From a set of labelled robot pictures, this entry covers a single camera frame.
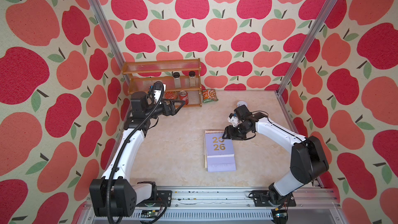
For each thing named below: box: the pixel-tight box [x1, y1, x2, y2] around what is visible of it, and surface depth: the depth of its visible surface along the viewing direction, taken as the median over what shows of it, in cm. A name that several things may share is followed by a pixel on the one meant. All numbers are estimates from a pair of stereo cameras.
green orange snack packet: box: [202, 88, 219, 104], surface depth 117 cm
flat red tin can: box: [164, 91, 178, 100], surface depth 116 cm
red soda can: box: [178, 90, 190, 106], surface depth 107 cm
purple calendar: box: [204, 129, 237, 173], surface depth 84 cm
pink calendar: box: [204, 129, 231, 173], surface depth 84 cm
